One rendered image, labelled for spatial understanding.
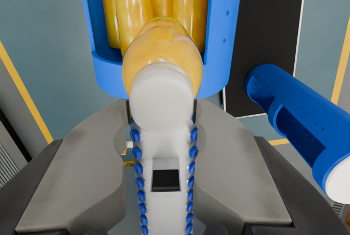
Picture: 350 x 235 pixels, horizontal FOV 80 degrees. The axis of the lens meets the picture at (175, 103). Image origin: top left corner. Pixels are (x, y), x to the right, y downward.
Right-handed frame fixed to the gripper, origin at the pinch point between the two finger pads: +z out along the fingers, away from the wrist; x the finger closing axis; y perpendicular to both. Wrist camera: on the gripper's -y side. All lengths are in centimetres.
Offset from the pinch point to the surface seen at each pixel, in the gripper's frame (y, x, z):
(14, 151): 112, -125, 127
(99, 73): 7.2, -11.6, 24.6
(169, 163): 50, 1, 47
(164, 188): 49, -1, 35
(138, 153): 43, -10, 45
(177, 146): 45, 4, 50
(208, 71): 5.7, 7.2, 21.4
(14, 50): 33, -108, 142
